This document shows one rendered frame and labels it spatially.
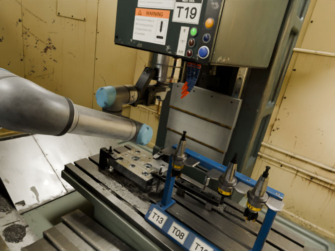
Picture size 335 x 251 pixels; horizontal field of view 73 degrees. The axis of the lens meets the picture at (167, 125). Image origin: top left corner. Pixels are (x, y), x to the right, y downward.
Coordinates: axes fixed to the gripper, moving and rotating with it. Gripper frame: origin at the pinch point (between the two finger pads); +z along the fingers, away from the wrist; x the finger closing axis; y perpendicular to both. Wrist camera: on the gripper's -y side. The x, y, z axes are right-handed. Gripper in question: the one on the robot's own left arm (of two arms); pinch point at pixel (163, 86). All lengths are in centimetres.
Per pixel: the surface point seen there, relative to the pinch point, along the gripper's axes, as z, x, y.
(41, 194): -33, -56, 80
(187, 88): -5.0, 16.3, -3.4
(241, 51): 0.6, 32.5, -20.7
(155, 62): -9.0, 0.9, -10.9
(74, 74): 15, -101, 16
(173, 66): -4.3, 7.1, -10.3
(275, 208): -13, 62, 24
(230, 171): -12, 45, 19
